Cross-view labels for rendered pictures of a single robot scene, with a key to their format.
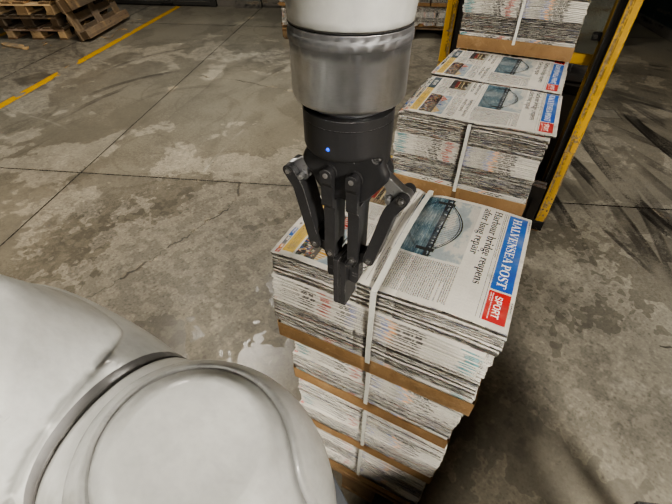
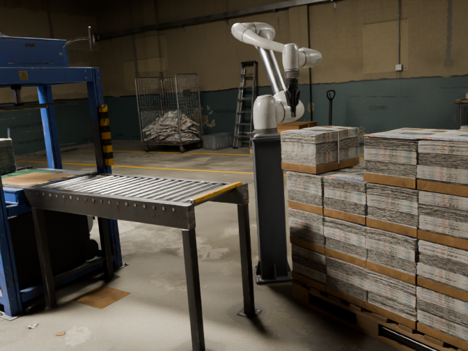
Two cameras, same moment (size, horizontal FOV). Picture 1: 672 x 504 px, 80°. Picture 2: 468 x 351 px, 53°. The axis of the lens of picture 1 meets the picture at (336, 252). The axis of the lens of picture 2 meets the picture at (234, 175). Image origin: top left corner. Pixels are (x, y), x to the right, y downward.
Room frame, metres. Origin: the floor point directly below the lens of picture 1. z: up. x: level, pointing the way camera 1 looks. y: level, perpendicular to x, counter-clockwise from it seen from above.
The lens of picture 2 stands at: (1.33, -2.81, 1.34)
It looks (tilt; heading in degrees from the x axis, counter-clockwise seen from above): 11 degrees down; 118
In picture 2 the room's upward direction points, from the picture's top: 4 degrees counter-clockwise
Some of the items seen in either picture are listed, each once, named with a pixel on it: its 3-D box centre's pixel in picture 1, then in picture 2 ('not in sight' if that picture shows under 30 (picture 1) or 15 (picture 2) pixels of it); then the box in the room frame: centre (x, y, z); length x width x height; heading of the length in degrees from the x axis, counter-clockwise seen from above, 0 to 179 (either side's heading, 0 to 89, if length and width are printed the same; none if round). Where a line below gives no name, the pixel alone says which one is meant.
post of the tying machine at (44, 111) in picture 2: not in sight; (56, 168); (-1.77, -0.08, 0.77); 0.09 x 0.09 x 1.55; 84
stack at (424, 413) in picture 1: (428, 295); (388, 251); (0.94, -0.33, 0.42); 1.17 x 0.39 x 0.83; 153
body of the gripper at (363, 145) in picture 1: (347, 151); (292, 86); (0.32, -0.01, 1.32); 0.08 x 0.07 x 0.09; 63
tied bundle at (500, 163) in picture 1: (470, 142); (411, 157); (1.06, -0.39, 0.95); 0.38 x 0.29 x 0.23; 64
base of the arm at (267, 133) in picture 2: not in sight; (262, 132); (0.07, 0.07, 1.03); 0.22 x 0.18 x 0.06; 29
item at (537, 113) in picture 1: (485, 102); (410, 133); (1.06, -0.40, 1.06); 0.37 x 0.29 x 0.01; 64
